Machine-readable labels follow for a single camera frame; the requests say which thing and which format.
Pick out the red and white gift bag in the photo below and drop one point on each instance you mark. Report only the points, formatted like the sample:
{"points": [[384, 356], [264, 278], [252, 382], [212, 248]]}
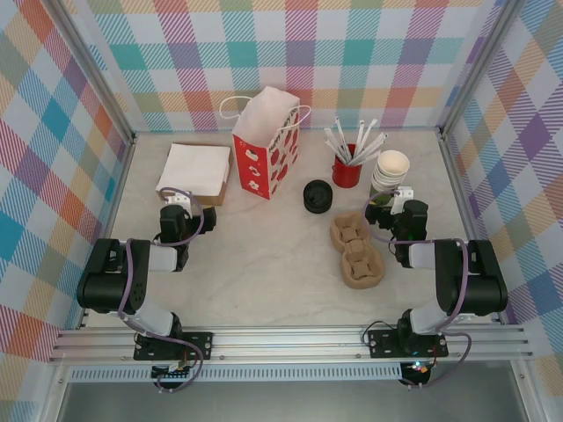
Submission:
{"points": [[253, 167]]}

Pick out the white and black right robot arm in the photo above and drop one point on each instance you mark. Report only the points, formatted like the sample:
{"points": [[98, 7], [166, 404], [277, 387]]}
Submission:
{"points": [[479, 285]]}

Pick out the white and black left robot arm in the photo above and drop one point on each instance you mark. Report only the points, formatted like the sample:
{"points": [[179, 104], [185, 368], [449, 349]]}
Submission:
{"points": [[105, 285]]}

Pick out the green paper cup stack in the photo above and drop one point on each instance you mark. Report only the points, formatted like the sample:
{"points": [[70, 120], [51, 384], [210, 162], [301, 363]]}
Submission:
{"points": [[391, 165]]}

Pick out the white napkin stack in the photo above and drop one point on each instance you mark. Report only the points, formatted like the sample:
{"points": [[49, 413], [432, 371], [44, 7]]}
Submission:
{"points": [[193, 165]]}

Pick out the red tin can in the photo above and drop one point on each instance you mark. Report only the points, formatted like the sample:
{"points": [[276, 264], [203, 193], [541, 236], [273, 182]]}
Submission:
{"points": [[345, 176]]}

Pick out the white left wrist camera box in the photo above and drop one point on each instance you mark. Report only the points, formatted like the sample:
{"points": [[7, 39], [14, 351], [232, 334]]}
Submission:
{"points": [[180, 201]]}

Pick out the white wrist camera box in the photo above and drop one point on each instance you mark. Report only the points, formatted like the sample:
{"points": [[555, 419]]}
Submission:
{"points": [[404, 198], [180, 201]]}

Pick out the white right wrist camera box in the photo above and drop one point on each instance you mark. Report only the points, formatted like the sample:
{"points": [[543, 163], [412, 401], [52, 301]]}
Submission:
{"points": [[404, 198]]}

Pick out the aluminium side rail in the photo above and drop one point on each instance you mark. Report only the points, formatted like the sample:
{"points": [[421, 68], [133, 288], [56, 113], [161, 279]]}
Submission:
{"points": [[455, 176], [126, 160]]}

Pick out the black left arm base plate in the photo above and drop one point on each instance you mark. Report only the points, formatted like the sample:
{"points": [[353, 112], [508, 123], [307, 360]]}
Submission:
{"points": [[198, 345]]}

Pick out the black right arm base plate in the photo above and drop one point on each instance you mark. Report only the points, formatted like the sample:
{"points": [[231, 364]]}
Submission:
{"points": [[382, 343]]}

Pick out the aluminium front rail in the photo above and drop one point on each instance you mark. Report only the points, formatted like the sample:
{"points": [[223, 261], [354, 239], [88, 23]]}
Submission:
{"points": [[286, 343]]}

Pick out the aluminium frame post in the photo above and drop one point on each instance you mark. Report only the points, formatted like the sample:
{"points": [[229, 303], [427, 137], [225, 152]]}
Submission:
{"points": [[97, 66], [479, 66]]}

